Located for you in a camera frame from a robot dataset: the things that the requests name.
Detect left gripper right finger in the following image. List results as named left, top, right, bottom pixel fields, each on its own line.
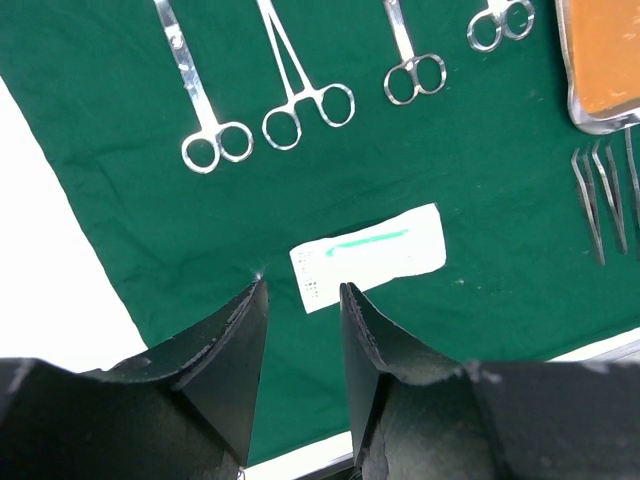
left=340, top=283, right=468, bottom=479

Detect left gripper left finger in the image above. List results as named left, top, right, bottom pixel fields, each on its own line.
left=86, top=278, right=269, bottom=467

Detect white green suture packet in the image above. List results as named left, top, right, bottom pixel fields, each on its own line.
left=289, top=203, right=447, bottom=314

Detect green surgical cloth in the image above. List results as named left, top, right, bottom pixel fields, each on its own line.
left=1, top=1, right=639, bottom=463

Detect small pointed silver scissors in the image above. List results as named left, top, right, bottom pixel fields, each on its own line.
left=154, top=0, right=254, bottom=174

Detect curved pointed silver tweezers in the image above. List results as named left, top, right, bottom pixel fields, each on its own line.
left=591, top=141, right=628, bottom=255

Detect silver instrument tray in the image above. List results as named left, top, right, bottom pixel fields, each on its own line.
left=555, top=0, right=639, bottom=135

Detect silver scalpel handle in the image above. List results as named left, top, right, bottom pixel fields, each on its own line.
left=466, top=0, right=535, bottom=53

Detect tan silicone suture pad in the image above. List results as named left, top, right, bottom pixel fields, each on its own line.
left=569, top=0, right=639, bottom=114

